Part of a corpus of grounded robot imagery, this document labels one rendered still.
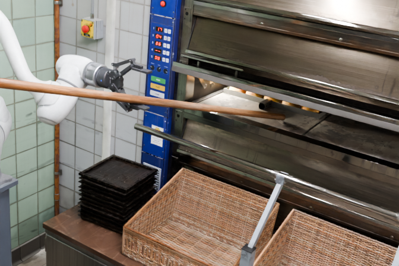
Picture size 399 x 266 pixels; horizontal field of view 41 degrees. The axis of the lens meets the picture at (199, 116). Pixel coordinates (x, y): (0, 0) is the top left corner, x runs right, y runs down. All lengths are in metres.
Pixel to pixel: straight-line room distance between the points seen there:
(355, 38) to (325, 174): 0.62
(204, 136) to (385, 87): 0.93
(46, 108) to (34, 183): 1.41
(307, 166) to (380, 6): 0.77
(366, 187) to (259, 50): 0.75
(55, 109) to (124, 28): 0.93
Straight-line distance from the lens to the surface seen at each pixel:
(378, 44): 2.21
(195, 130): 2.68
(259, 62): 2.38
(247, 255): 1.99
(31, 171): 3.30
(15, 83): 1.65
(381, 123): 2.11
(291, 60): 2.33
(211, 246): 2.63
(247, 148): 2.55
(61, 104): 1.99
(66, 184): 3.43
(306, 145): 2.40
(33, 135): 3.22
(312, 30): 2.28
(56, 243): 2.78
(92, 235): 2.67
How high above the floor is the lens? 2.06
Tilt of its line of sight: 20 degrees down
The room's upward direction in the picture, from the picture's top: 6 degrees clockwise
